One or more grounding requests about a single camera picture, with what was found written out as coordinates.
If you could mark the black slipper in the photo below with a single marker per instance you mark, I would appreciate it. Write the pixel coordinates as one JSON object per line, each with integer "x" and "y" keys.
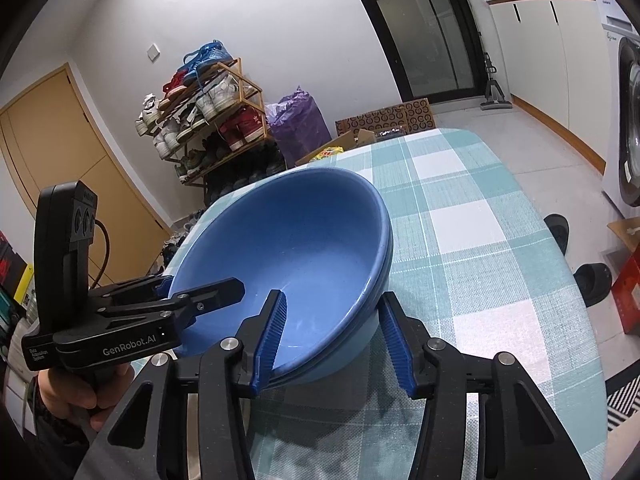
{"x": 558, "y": 226}
{"x": 594, "y": 281}

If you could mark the person's left hand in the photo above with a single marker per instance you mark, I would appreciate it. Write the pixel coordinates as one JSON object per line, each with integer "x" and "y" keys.
{"x": 64, "y": 394}

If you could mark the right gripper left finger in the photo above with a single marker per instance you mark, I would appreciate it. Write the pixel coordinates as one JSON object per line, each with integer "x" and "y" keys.
{"x": 260, "y": 336}

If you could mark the open cardboard box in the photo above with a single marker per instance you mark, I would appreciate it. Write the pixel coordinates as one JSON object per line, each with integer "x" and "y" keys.
{"x": 349, "y": 140}

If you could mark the white washing machine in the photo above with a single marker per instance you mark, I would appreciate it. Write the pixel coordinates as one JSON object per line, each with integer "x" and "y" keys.
{"x": 621, "y": 177}

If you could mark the yellow snack packet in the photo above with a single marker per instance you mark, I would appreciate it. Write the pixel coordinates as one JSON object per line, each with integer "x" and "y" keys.
{"x": 327, "y": 152}

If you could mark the wooden door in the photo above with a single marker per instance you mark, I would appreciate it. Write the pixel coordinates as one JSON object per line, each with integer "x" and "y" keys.
{"x": 48, "y": 136}

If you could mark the large blue bowl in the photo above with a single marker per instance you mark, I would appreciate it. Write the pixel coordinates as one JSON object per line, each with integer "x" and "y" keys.
{"x": 322, "y": 236}

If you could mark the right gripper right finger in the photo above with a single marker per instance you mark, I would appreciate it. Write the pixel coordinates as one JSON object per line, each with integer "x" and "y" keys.
{"x": 404, "y": 338}

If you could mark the red box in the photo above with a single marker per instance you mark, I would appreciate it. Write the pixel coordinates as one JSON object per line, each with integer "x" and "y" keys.
{"x": 625, "y": 292}

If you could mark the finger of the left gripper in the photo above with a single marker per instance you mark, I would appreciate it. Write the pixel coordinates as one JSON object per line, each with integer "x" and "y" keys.
{"x": 204, "y": 299}
{"x": 160, "y": 285}

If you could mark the bamboo shoe rack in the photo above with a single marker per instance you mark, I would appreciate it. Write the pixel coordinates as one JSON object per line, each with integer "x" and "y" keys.
{"x": 205, "y": 121}

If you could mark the white kitchen cabinets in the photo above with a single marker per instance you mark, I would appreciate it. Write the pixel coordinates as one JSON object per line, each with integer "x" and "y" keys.
{"x": 558, "y": 69}

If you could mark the small cardboard box on floor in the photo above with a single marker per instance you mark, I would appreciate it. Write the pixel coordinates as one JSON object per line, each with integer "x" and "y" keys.
{"x": 628, "y": 231}

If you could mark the purple plastic bag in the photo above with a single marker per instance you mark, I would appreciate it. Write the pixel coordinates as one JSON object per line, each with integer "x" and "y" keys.
{"x": 297, "y": 125}

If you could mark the teal plaid tablecloth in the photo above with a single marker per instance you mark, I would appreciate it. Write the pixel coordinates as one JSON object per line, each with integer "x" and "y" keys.
{"x": 473, "y": 261}

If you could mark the black framed glass door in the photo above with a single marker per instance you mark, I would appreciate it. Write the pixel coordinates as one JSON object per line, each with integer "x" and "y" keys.
{"x": 433, "y": 47}

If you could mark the patterned flat cardboard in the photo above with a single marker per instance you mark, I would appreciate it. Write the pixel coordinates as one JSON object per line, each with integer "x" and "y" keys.
{"x": 414, "y": 116}

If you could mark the upright vacuum cleaner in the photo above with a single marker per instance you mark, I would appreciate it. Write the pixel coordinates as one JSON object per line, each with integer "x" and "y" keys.
{"x": 494, "y": 96}

